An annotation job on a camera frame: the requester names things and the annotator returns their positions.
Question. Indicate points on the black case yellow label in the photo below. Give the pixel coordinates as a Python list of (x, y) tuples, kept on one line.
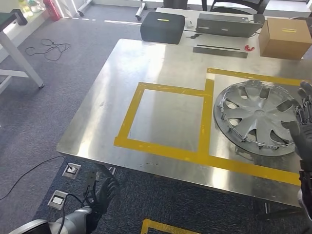
[(162, 29)]

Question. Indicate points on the cardboard box yellow label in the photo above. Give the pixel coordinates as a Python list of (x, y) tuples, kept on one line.
[(282, 40)]

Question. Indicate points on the red floor object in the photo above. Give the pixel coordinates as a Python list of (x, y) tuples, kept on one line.
[(52, 9)]

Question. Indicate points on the white computer mouse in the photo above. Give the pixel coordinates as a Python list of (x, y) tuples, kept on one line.
[(189, 22)]

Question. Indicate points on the small red clip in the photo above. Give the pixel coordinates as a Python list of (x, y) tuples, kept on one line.
[(248, 48)]

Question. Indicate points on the yellow tape on workbench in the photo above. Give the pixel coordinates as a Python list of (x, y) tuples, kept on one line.
[(205, 129)]

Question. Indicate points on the grey flat metal plate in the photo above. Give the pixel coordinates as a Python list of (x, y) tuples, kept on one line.
[(219, 51)]

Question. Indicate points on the steel floor socket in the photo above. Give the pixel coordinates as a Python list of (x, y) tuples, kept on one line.
[(57, 200), (71, 170)]

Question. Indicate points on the silver wheel hubcap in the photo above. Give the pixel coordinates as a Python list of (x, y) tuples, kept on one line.
[(255, 116)]

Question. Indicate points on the grey laptop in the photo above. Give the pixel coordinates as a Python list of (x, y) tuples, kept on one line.
[(227, 27)]

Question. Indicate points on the steel workbench table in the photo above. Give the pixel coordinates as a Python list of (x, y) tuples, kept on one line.
[(158, 113)]

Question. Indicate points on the grey table foot bar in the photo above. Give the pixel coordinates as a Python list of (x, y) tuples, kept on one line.
[(140, 11)]

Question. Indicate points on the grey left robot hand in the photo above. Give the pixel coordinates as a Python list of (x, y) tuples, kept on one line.
[(104, 193)]

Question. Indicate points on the yellow floor tape square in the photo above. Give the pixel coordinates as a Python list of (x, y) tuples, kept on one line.
[(156, 227)]

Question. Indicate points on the white frame green table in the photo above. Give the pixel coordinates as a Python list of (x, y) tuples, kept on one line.
[(14, 53)]

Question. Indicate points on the small black box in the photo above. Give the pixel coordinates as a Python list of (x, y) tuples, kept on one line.
[(19, 16)]

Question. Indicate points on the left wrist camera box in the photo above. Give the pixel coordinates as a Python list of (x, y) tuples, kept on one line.
[(91, 181)]

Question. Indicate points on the black key bunch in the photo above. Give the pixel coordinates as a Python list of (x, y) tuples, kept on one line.
[(195, 36)]

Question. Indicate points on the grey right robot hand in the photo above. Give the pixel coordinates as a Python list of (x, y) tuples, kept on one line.
[(304, 135)]

